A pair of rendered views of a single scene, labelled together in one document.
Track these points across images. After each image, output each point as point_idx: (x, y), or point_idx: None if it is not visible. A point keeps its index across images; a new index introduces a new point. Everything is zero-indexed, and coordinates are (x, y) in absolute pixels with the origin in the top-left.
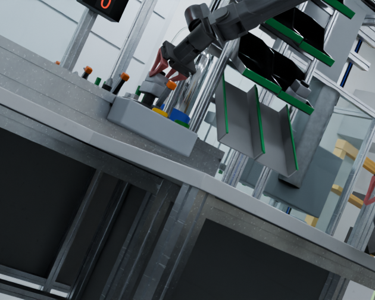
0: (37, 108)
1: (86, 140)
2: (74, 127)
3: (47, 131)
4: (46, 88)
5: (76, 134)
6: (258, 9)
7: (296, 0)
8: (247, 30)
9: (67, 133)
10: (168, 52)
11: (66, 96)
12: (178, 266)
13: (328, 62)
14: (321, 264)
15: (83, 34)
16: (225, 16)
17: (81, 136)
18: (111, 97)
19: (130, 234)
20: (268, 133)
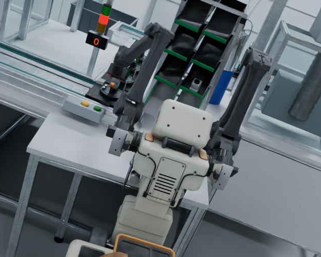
0: (25, 104)
1: (47, 116)
2: (41, 110)
3: (33, 111)
4: (39, 93)
5: (43, 113)
6: (126, 55)
7: (137, 52)
8: (129, 63)
9: (39, 112)
10: (108, 70)
11: (48, 95)
12: (31, 176)
13: (210, 69)
14: (118, 185)
15: (94, 55)
16: (116, 57)
17: (45, 113)
18: (67, 95)
19: None
20: (189, 104)
